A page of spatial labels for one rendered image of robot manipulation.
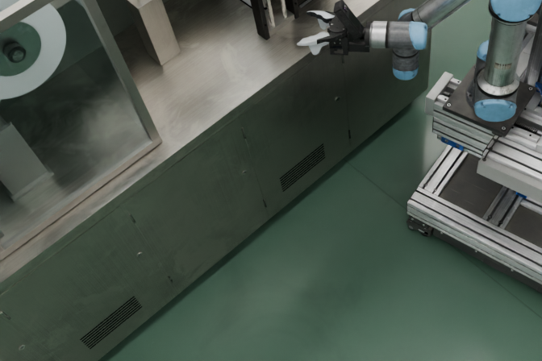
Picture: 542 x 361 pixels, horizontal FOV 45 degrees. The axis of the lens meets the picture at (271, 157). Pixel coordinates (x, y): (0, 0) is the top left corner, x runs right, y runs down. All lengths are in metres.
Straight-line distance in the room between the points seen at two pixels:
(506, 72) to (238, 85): 0.88
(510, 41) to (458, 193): 1.06
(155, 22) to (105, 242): 0.76
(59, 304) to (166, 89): 0.81
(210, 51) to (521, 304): 1.55
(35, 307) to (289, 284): 1.06
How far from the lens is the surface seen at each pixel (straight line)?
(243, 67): 2.33
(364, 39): 1.92
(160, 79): 2.38
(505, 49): 1.88
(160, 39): 2.36
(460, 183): 2.81
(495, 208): 2.76
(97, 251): 2.30
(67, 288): 2.36
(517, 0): 1.73
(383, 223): 2.94
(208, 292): 2.89
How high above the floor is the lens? 2.56
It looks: 54 degrees down
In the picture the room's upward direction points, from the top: 15 degrees counter-clockwise
